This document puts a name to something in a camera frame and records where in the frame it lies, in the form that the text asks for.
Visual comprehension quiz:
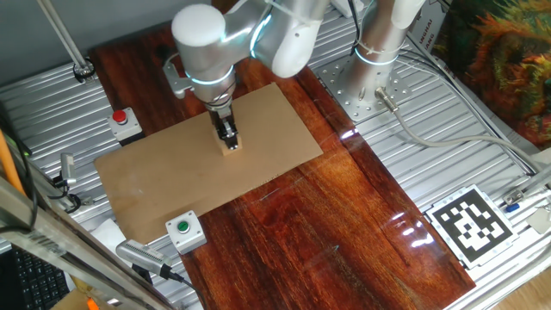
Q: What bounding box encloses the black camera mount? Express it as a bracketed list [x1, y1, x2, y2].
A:
[130, 263, 154, 286]

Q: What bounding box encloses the white printed paper sign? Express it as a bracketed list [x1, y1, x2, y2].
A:
[406, 0, 451, 74]

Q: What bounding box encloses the colourful painted poster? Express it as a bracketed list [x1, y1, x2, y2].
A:
[432, 0, 551, 150]

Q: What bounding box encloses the silver depth camera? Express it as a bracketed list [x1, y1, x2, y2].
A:
[115, 239, 173, 279]

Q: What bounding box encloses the brown cardboard sheet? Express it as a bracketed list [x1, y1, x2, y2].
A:
[93, 81, 325, 245]

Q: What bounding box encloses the black keyboard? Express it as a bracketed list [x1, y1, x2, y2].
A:
[10, 247, 70, 310]

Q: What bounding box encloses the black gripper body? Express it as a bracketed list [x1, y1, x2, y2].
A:
[207, 105, 237, 133]

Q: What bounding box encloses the black white fiducial marker board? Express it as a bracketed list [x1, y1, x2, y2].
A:
[424, 183, 520, 270]

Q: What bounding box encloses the grey box with green button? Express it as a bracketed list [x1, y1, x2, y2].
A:
[164, 209, 208, 256]

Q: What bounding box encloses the light wooden block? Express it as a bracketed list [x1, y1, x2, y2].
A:
[214, 128, 244, 158]

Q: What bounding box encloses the grey metal frame bar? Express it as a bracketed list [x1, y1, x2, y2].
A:
[0, 176, 173, 310]

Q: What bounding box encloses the orange pole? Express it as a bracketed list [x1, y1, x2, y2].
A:
[0, 128, 25, 195]

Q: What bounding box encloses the grey box with red button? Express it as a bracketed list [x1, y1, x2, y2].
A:
[106, 106, 146, 147]

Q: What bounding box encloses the glossy red-brown wooden board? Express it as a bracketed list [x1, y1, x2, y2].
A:
[88, 3, 477, 310]

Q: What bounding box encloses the white paper tag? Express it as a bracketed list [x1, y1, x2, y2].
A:
[525, 206, 551, 236]

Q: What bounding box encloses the small metal clamp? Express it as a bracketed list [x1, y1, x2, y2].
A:
[502, 188, 525, 206]

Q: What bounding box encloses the small silver camera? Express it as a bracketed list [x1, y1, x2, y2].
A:
[59, 152, 78, 187]

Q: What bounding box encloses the thick grey cable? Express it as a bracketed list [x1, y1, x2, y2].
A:
[374, 85, 543, 173]

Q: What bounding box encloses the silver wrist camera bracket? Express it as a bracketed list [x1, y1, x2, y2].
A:
[162, 59, 195, 99]

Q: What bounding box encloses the black camera cable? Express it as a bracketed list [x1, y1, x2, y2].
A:
[165, 269, 207, 310]

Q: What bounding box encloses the thin metal pole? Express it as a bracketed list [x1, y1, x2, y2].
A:
[36, 0, 96, 83]

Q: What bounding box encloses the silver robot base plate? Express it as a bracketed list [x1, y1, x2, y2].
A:
[316, 55, 412, 124]

